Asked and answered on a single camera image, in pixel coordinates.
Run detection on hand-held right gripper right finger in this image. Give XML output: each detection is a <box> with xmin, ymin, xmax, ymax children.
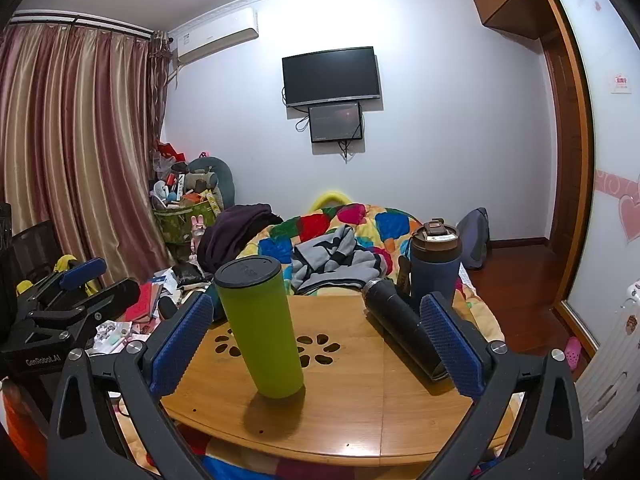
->
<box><xmin>419</xmin><ymin>291</ymin><xmax>593</xmax><ymax>480</ymax></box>

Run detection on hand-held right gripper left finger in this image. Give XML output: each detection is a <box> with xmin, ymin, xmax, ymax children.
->
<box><xmin>47</xmin><ymin>290</ymin><xmax>216</xmax><ymax>480</ymax></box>

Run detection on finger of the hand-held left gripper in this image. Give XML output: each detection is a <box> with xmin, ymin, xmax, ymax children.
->
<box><xmin>27</xmin><ymin>279</ymin><xmax>142</xmax><ymax>333</ymax></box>
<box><xmin>17</xmin><ymin>257</ymin><xmax>107</xmax><ymax>311</ymax></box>

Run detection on green cup with dark lid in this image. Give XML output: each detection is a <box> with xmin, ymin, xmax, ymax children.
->
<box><xmin>214</xmin><ymin>256</ymin><xmax>306</xmax><ymax>401</ymax></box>

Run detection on yellow cloth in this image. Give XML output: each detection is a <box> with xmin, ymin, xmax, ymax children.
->
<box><xmin>16</xmin><ymin>255</ymin><xmax>101</xmax><ymax>296</ymax></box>

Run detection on red book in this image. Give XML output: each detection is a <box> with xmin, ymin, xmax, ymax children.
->
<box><xmin>124</xmin><ymin>282</ymin><xmax>163</xmax><ymax>323</ymax></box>

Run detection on black mesh chair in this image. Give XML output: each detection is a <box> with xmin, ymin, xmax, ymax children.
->
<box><xmin>0</xmin><ymin>202</ymin><xmax>66</xmax><ymax>311</ymax></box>

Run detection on black flask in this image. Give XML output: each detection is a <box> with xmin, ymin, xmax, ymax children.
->
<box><xmin>362</xmin><ymin>277</ymin><xmax>451</xmax><ymax>383</ymax></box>

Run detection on orange cloth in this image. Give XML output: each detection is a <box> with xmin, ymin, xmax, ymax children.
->
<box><xmin>0</xmin><ymin>380</ymin><xmax>51</xmax><ymax>476</ymax></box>

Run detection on blue tumbler with brown lid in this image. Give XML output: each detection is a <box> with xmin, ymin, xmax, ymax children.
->
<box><xmin>409</xmin><ymin>218</ymin><xmax>462</xmax><ymax>311</ymax></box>

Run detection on green bag of clutter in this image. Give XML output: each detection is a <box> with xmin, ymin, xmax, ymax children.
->
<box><xmin>152</xmin><ymin>200</ymin><xmax>221</xmax><ymax>246</ymax></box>

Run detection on pink bunny toy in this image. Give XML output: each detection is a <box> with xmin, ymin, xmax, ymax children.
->
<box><xmin>190</xmin><ymin>215</ymin><xmax>207</xmax><ymax>261</ymax></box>

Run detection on grey backpack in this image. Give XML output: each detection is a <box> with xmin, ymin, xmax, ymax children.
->
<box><xmin>456</xmin><ymin>207</ymin><xmax>491</xmax><ymax>271</ymax></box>

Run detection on pink slipper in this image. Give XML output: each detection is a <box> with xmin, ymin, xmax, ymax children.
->
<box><xmin>562</xmin><ymin>336</ymin><xmax>583</xmax><ymax>372</ymax></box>

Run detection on dark purple garment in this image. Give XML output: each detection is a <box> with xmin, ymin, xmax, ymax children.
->
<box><xmin>196</xmin><ymin>203</ymin><xmax>285</xmax><ymax>273</ymax></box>

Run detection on pink striped curtain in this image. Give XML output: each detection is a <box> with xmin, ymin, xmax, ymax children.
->
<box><xmin>0</xmin><ymin>25</ymin><xmax>168</xmax><ymax>286</ymax></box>

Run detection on colourful patchwork quilt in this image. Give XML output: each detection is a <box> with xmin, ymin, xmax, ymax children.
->
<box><xmin>240</xmin><ymin>202</ymin><xmax>506</xmax><ymax>346</ymax></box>

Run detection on grey striped garment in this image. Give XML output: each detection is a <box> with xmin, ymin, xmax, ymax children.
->
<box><xmin>291</xmin><ymin>225</ymin><xmax>393</xmax><ymax>295</ymax></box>

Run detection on grey plush cushion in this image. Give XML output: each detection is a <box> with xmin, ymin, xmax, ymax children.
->
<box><xmin>185</xmin><ymin>156</ymin><xmax>236</xmax><ymax>211</ymax></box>

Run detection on frosted glass sliding door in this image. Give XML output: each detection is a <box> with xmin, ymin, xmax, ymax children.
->
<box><xmin>545</xmin><ymin>0</ymin><xmax>640</xmax><ymax>361</ymax></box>

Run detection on curtain rod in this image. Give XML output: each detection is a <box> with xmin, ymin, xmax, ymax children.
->
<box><xmin>10</xmin><ymin>10</ymin><xmax>153</xmax><ymax>38</ymax></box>

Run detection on small black monitor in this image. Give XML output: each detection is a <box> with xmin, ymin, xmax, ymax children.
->
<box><xmin>308</xmin><ymin>101</ymin><xmax>364</xmax><ymax>144</ymax></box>

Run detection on white air conditioner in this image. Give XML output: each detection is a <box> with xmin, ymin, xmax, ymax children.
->
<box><xmin>170</xmin><ymin>7</ymin><xmax>261</xmax><ymax>66</ymax></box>

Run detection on yellow ring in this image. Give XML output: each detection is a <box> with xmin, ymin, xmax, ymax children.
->
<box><xmin>308</xmin><ymin>189</ymin><xmax>353</xmax><ymax>213</ymax></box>

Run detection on black wall television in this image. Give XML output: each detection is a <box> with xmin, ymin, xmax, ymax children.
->
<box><xmin>281</xmin><ymin>46</ymin><xmax>382</xmax><ymax>109</ymax></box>

